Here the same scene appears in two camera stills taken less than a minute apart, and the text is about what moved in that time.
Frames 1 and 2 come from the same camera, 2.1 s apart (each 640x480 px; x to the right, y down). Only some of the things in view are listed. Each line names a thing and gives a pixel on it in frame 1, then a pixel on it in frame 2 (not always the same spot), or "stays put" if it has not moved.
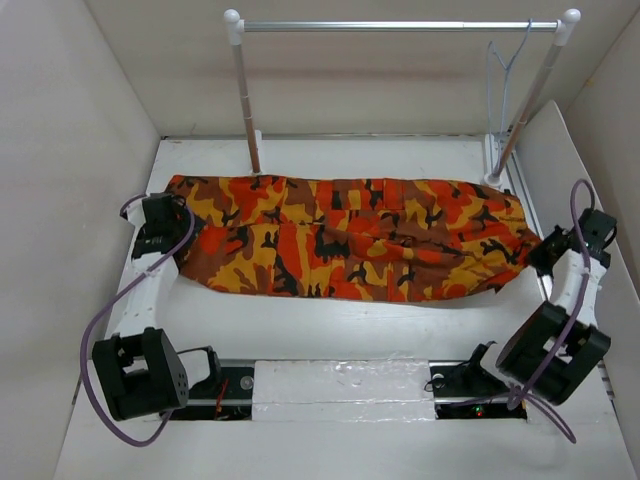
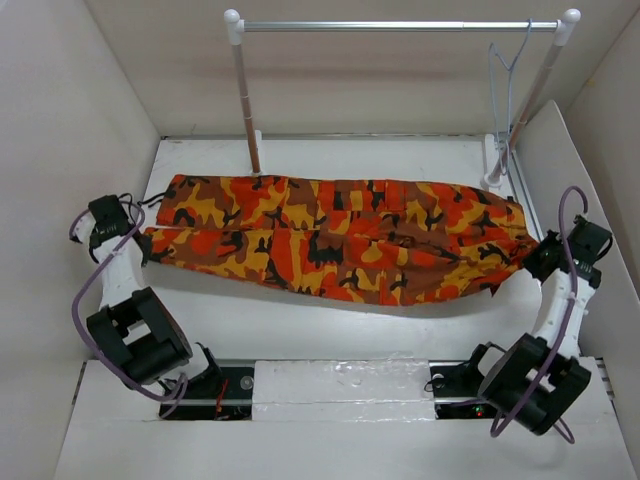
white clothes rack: [235, 28] stays put
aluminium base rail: [465, 390] stays put
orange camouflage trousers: [354, 239] stays put
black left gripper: [185, 221] → [147, 246]
